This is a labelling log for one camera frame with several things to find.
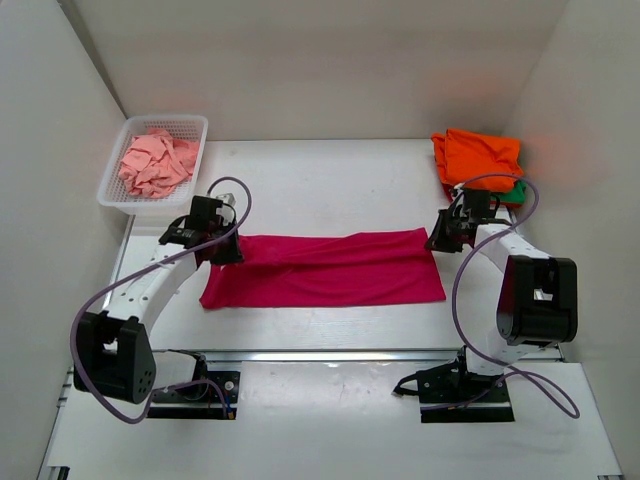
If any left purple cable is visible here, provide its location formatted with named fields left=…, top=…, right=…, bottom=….
left=69, top=177, right=254, bottom=425

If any white plastic basket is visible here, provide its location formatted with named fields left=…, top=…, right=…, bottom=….
left=97, top=114, right=208, bottom=216

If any aluminium table rail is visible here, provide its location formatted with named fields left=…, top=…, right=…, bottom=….
left=89, top=349, right=566, bottom=365

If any green folded t shirt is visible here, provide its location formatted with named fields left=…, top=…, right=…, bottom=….
left=491, top=181, right=526, bottom=208

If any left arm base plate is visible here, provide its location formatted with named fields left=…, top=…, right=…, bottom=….
left=147, top=367, right=241, bottom=421

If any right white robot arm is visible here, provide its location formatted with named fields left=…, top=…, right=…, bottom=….
left=425, top=188, right=578, bottom=401

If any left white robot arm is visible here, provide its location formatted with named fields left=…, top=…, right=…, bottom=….
left=76, top=193, right=244, bottom=404

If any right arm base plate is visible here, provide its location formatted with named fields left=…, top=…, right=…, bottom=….
left=392, top=347, right=515, bottom=424

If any orange folded t shirt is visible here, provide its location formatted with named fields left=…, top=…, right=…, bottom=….
left=431, top=128, right=523, bottom=193

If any purple cable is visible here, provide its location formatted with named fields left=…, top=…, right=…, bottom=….
left=419, top=173, right=582, bottom=420
left=69, top=177, right=254, bottom=425

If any red folded t shirt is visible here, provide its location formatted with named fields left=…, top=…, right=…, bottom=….
left=442, top=184, right=452, bottom=201

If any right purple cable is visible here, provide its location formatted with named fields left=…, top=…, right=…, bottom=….
left=419, top=173, right=582, bottom=420

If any pink t shirt in basket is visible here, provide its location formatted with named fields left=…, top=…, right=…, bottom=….
left=118, top=128, right=200, bottom=199

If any magenta t shirt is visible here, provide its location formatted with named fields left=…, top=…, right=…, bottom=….
left=200, top=228, right=446, bottom=310

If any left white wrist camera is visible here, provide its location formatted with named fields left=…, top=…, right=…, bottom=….
left=216, top=193, right=237, bottom=223

